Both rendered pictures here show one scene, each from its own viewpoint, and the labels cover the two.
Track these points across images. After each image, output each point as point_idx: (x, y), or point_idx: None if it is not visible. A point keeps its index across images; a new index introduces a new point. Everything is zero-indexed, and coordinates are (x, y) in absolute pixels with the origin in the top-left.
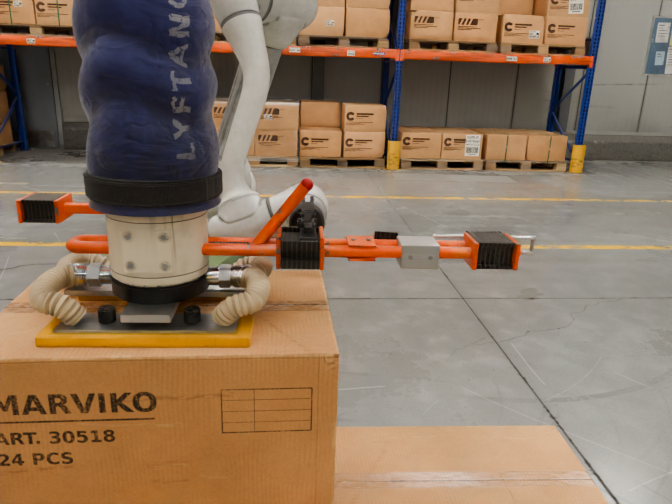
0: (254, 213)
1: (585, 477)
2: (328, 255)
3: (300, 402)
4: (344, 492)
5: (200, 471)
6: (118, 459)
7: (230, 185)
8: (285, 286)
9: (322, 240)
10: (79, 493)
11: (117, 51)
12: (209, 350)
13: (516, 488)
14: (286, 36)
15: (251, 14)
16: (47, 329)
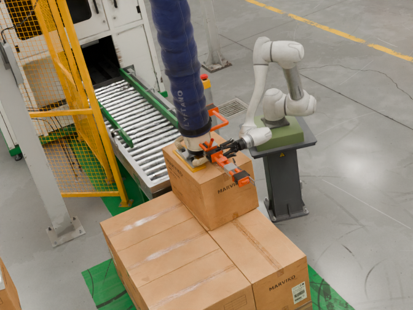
0: (244, 133)
1: (278, 267)
2: (214, 159)
3: (198, 190)
4: (232, 224)
5: (190, 194)
6: (180, 182)
7: (245, 120)
8: (232, 160)
9: (211, 155)
10: (178, 186)
11: (173, 101)
12: (187, 169)
13: (260, 254)
14: (286, 66)
15: (257, 65)
16: (176, 149)
